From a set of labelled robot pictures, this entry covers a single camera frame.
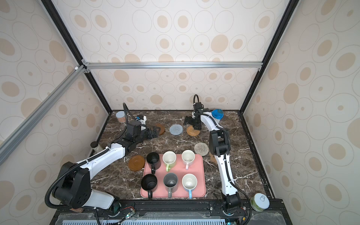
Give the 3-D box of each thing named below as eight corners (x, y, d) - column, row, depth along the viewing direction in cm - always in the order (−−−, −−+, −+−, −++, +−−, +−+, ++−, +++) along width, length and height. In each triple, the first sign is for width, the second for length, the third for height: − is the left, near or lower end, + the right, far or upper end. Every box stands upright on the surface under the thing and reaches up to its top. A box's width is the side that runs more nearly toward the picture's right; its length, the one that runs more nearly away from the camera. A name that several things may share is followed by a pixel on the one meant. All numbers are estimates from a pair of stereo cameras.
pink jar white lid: (117, 122, 114) (114, 117, 110) (119, 115, 119) (117, 110, 114) (125, 122, 114) (123, 117, 110) (127, 115, 119) (125, 110, 114)
